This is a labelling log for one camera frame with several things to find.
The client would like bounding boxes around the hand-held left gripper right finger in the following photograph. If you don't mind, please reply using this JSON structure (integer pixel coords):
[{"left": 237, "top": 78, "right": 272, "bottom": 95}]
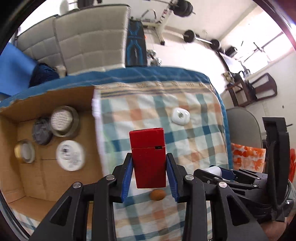
[{"left": 165, "top": 152, "right": 264, "bottom": 241}]

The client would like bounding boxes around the blue foam mat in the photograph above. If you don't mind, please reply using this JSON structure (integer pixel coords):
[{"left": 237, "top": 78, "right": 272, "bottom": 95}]
[{"left": 0, "top": 43, "right": 37, "bottom": 96}]

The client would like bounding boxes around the grey shell chair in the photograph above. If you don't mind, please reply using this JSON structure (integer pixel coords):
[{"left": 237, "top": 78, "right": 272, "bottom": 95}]
[{"left": 225, "top": 108, "right": 263, "bottom": 172}]

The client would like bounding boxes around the small brown ball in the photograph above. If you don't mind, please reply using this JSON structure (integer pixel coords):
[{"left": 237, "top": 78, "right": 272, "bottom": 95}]
[{"left": 149, "top": 189, "right": 166, "bottom": 201}]

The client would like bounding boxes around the small black box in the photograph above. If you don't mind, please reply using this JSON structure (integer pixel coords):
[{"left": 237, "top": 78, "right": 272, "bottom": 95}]
[{"left": 225, "top": 46, "right": 238, "bottom": 57}]

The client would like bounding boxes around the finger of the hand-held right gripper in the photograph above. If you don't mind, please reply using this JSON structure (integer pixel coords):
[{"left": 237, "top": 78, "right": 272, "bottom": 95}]
[
  {"left": 194, "top": 169, "right": 262, "bottom": 190},
  {"left": 209, "top": 166, "right": 268, "bottom": 181}
]

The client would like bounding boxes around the plaid checked blanket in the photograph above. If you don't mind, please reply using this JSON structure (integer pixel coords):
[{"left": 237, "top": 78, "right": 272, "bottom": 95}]
[{"left": 7, "top": 81, "right": 232, "bottom": 241}]

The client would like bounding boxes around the orange bag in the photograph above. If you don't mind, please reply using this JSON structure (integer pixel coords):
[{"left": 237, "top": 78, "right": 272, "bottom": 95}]
[{"left": 289, "top": 148, "right": 296, "bottom": 174}]

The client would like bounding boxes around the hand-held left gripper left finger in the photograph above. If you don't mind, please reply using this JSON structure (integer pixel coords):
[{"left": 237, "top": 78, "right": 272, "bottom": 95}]
[{"left": 43, "top": 153, "right": 134, "bottom": 241}]

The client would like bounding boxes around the chrome dumbbell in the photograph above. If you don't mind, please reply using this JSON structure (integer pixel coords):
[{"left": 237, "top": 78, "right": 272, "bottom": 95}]
[{"left": 146, "top": 50, "right": 162, "bottom": 67}]

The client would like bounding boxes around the short barbell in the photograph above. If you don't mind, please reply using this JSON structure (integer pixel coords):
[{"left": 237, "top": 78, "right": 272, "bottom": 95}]
[{"left": 184, "top": 30, "right": 221, "bottom": 50}]

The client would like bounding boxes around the white round canister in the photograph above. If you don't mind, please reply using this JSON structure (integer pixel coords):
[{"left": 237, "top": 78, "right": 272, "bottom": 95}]
[{"left": 56, "top": 140, "right": 85, "bottom": 172}]

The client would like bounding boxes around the long barbell with black plates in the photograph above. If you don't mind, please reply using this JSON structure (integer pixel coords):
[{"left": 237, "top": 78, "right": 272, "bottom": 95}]
[{"left": 77, "top": 0, "right": 193, "bottom": 18}]

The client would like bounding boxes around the person's right forearm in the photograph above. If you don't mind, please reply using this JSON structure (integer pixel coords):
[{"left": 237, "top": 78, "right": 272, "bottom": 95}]
[{"left": 261, "top": 220, "right": 294, "bottom": 241}]

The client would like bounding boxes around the red rectangular box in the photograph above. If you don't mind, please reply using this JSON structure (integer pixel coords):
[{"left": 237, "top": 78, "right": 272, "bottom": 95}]
[{"left": 129, "top": 127, "right": 167, "bottom": 189}]

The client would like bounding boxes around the small white cylinder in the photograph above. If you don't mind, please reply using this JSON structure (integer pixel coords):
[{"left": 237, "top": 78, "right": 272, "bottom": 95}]
[{"left": 205, "top": 166, "right": 222, "bottom": 178}]

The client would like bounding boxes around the dark wooden chair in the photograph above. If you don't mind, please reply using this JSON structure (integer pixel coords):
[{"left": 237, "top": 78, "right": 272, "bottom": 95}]
[{"left": 223, "top": 72, "right": 278, "bottom": 107}]

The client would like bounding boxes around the silver curved handle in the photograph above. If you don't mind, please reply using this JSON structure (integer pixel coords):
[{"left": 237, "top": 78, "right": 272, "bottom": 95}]
[{"left": 139, "top": 9, "right": 160, "bottom": 22}]

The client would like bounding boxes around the white squat rack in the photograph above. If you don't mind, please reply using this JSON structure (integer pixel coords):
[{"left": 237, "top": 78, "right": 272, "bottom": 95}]
[{"left": 143, "top": 0, "right": 176, "bottom": 45}]

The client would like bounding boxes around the brown cardboard box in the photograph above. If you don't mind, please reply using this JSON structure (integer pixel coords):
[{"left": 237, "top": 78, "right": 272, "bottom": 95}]
[{"left": 0, "top": 86, "right": 104, "bottom": 205}]

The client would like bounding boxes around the dark blue cloth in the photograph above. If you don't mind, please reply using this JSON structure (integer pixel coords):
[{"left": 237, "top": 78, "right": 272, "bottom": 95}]
[{"left": 29, "top": 62, "right": 60, "bottom": 87}]

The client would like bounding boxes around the orange patterned cushion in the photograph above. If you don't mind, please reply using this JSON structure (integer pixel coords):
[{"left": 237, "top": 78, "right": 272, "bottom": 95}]
[{"left": 231, "top": 142, "right": 266, "bottom": 173}]

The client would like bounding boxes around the small white plastic device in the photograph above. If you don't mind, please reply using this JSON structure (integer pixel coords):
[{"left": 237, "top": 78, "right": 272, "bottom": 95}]
[{"left": 171, "top": 107, "right": 190, "bottom": 126}]

